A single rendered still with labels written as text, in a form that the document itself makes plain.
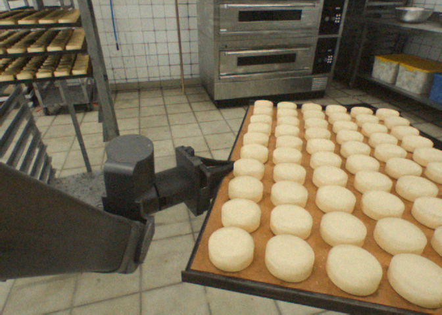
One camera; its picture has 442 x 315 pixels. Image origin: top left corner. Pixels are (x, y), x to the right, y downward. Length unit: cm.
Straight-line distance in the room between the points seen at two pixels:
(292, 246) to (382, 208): 15
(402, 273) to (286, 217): 12
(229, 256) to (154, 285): 125
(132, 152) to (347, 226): 27
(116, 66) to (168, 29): 84
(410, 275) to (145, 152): 31
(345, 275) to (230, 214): 14
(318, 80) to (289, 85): 39
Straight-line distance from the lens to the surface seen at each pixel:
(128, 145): 37
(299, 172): 45
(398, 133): 70
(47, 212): 19
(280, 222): 35
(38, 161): 186
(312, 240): 36
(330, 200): 40
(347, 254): 33
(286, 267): 30
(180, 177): 42
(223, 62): 311
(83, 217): 23
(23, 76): 128
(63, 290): 167
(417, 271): 35
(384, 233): 38
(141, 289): 154
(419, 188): 49
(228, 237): 32
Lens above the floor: 126
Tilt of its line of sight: 31 degrees down
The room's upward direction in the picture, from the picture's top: straight up
